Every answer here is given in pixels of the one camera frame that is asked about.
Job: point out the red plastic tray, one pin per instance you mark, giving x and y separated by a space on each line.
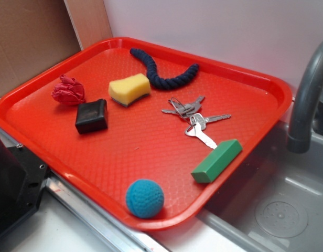
141 142

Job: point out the silver key bunch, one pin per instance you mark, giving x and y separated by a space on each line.
197 122

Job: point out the yellow sponge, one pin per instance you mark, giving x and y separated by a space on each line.
128 90

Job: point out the green rectangular block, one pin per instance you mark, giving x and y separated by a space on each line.
215 163

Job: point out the black rectangular block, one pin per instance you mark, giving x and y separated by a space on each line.
91 116

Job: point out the blue crocheted ball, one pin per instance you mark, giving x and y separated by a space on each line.
144 199

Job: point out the crumpled red paper ball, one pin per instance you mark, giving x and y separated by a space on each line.
68 91

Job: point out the grey faucet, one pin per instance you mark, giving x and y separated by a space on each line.
307 113

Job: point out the grey sink basin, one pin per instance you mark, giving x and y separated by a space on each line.
274 200

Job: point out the brown cardboard panel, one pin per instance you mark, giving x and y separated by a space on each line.
36 35

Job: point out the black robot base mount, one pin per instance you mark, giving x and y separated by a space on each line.
22 180

